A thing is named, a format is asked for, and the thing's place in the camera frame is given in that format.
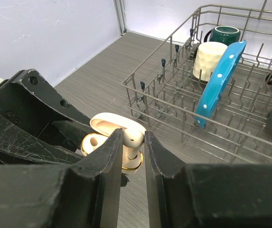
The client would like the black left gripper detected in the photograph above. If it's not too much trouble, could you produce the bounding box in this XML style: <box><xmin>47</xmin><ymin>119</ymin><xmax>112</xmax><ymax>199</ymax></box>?
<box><xmin>0</xmin><ymin>69</ymin><xmax>95</xmax><ymax>164</ymax></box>

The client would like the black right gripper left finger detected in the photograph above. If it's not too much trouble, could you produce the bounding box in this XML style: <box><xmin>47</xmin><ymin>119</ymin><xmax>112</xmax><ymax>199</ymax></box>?
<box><xmin>0</xmin><ymin>127</ymin><xmax>124</xmax><ymax>228</ymax></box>

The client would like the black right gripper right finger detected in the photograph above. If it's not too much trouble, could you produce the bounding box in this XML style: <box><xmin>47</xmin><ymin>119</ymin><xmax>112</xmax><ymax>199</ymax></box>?
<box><xmin>144</xmin><ymin>131</ymin><xmax>272</xmax><ymax>228</ymax></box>

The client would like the beige earbud charging case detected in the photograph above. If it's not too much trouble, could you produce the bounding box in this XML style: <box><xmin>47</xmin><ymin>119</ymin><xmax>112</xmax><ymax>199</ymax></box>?
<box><xmin>81</xmin><ymin>113</ymin><xmax>146</xmax><ymax>175</ymax></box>

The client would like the white earbud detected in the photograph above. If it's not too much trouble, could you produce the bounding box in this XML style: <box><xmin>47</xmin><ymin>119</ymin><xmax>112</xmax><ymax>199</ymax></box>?
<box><xmin>123</xmin><ymin>128</ymin><xmax>144</xmax><ymax>160</ymax></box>

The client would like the blue plastic plate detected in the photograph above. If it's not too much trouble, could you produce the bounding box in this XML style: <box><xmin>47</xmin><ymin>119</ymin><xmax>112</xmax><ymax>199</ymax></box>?
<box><xmin>195</xmin><ymin>40</ymin><xmax>247</xmax><ymax>129</ymax></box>

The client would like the cream ribbed mug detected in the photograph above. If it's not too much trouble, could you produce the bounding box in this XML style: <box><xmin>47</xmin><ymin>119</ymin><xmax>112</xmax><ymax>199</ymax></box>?
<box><xmin>193</xmin><ymin>41</ymin><xmax>228</xmax><ymax>82</ymax></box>

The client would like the dark green mug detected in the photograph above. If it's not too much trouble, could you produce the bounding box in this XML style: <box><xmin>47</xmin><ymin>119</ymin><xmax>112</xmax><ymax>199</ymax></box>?
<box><xmin>204</xmin><ymin>26</ymin><xmax>241</xmax><ymax>46</ymax></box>

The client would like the grey wire dish rack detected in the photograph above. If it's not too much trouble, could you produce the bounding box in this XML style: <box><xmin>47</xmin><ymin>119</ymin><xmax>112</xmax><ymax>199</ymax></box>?
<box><xmin>122</xmin><ymin>0</ymin><xmax>272</xmax><ymax>164</ymax></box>

